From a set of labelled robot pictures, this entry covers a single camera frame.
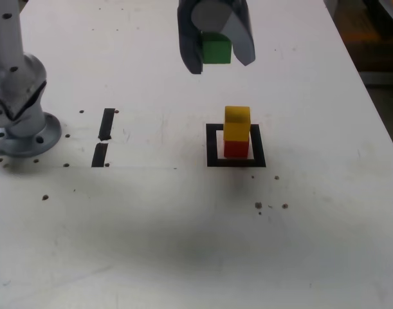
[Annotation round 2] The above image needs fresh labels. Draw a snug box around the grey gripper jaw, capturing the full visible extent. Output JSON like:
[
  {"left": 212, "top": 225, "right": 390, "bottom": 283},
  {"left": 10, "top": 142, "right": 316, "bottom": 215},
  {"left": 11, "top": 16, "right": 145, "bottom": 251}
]
[
  {"left": 177, "top": 0, "right": 204, "bottom": 75},
  {"left": 191, "top": 0, "right": 257, "bottom": 67}
]

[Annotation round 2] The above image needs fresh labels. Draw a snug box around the green cube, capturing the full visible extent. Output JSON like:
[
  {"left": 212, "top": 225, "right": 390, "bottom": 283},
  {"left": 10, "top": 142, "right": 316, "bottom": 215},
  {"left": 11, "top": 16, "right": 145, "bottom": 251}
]
[{"left": 201, "top": 31, "right": 232, "bottom": 64}]

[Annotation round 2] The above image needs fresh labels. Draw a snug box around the yellow cube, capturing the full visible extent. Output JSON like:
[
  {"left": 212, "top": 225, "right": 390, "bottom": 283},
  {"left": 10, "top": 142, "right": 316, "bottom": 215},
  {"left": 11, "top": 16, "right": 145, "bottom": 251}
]
[{"left": 224, "top": 105, "right": 251, "bottom": 142}]

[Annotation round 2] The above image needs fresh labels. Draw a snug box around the red cube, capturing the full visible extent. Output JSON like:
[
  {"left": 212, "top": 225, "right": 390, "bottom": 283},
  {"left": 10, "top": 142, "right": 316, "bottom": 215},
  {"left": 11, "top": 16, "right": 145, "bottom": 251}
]
[{"left": 223, "top": 140, "right": 250, "bottom": 159}]

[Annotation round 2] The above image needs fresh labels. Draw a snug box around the black tape square outline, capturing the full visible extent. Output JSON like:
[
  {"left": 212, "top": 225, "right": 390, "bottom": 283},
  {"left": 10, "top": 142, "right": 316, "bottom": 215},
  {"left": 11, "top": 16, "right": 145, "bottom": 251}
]
[{"left": 205, "top": 123, "right": 268, "bottom": 168}]

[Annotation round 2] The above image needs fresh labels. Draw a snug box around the black tape strip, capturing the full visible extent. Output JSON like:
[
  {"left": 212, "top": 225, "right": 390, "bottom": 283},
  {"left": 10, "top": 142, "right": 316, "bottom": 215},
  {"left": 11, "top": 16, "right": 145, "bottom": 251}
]
[{"left": 91, "top": 108, "right": 116, "bottom": 168}]

